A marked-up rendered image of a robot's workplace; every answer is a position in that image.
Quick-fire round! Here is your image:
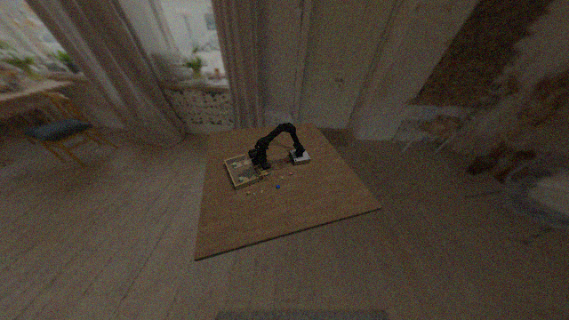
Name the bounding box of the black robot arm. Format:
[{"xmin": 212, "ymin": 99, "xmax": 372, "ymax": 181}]
[{"xmin": 248, "ymin": 123, "xmax": 305, "ymax": 165}]

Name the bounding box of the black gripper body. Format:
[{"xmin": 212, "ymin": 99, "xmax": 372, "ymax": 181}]
[{"xmin": 259, "ymin": 155, "xmax": 271, "ymax": 170}]

